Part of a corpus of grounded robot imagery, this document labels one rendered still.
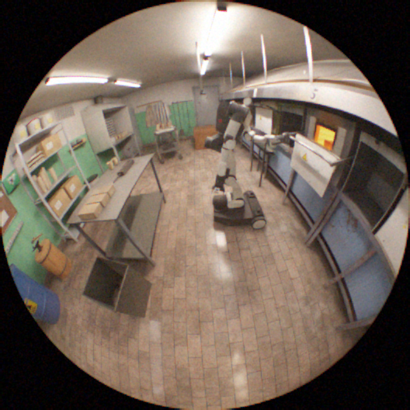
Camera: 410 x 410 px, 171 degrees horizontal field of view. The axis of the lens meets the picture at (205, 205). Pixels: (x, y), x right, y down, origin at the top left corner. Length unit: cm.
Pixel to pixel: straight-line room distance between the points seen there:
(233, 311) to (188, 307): 43
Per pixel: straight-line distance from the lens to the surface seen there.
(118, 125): 533
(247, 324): 143
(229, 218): 166
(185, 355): 149
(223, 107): 126
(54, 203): 279
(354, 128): 136
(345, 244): 156
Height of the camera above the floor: 141
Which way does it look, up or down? 42 degrees down
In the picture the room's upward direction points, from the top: 7 degrees counter-clockwise
